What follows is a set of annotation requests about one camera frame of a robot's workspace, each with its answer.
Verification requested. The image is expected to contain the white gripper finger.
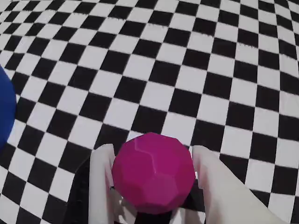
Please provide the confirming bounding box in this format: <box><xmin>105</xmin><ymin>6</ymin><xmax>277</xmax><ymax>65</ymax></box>
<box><xmin>191</xmin><ymin>145</ymin><xmax>288</xmax><ymax>224</ymax></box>
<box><xmin>88</xmin><ymin>144</ymin><xmax>141</xmax><ymax>224</ymax></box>

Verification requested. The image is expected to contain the pink faceted ball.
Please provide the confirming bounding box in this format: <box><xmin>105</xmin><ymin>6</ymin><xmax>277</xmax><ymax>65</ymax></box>
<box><xmin>111</xmin><ymin>132</ymin><xmax>196</xmax><ymax>214</ymax></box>

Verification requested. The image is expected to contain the blue round box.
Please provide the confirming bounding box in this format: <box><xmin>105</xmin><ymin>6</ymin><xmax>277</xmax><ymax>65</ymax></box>
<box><xmin>0</xmin><ymin>65</ymin><xmax>17</xmax><ymax>154</ymax></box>

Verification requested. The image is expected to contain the black white checkerboard mat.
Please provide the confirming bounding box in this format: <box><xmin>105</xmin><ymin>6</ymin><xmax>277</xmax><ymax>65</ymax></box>
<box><xmin>0</xmin><ymin>0</ymin><xmax>299</xmax><ymax>224</ymax></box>

